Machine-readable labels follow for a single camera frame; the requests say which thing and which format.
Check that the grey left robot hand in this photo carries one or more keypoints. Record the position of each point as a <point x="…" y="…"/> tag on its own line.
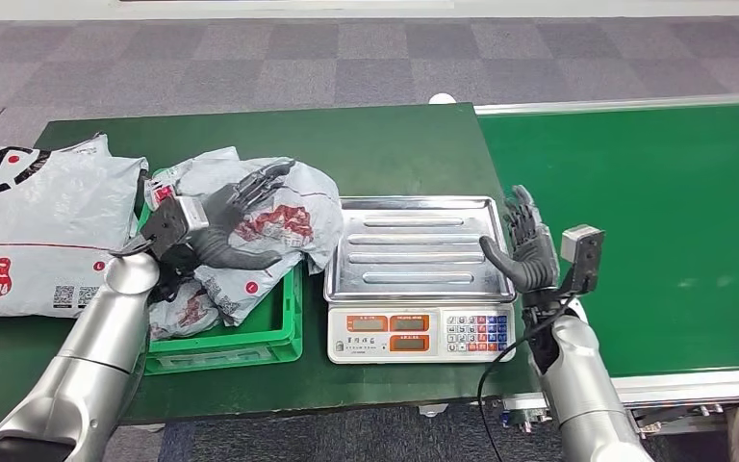
<point x="229" y="229"/>

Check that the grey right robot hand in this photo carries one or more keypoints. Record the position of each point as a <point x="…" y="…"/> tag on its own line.
<point x="529" y="252"/>

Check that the long grey parcel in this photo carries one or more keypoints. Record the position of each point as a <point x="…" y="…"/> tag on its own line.
<point x="242" y="293"/>

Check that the grey parcel bag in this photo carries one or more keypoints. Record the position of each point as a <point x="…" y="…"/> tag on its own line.
<point x="181" y="315"/>

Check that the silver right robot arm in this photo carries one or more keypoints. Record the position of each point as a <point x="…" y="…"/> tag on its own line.
<point x="580" y="389"/>

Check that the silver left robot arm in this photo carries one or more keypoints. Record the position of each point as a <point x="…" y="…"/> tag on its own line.
<point x="82" y="370"/>

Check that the conveyor connector box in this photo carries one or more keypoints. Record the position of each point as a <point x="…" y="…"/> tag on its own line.
<point x="522" y="418"/>

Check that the white electronic scale, steel tray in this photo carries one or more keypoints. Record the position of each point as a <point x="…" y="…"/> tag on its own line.
<point x="420" y="255"/>

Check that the green plastic crate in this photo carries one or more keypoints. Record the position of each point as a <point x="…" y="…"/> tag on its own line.
<point x="261" y="338"/>

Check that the white round cap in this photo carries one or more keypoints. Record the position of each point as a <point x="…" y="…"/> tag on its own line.
<point x="443" y="99"/>

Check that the white table foot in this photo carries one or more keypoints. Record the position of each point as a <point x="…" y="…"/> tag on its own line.
<point x="433" y="410"/>

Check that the large flat white mailer bag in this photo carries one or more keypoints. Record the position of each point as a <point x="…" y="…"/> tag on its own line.
<point x="38" y="217"/>

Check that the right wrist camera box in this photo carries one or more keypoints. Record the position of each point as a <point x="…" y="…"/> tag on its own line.
<point x="583" y="255"/>

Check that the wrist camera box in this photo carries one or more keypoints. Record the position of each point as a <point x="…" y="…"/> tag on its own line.
<point x="172" y="223"/>
<point x="583" y="255"/>

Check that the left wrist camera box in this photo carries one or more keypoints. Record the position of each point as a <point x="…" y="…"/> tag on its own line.
<point x="172" y="223"/>

